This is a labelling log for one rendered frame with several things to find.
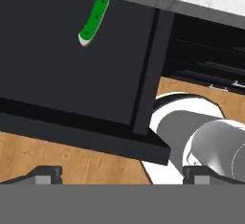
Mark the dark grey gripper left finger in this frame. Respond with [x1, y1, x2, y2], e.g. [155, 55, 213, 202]
[0, 165, 63, 186]

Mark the black open drawer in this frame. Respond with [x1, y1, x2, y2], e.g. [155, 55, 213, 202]
[0, 0, 176, 137]

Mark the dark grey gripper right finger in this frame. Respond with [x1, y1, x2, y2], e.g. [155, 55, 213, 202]
[182, 165, 245, 186]

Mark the green-handled knife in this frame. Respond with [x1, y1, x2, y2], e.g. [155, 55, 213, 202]
[78, 0, 111, 48]

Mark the white and grey round thing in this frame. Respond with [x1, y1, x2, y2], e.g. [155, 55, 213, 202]
[140, 92, 245, 186]

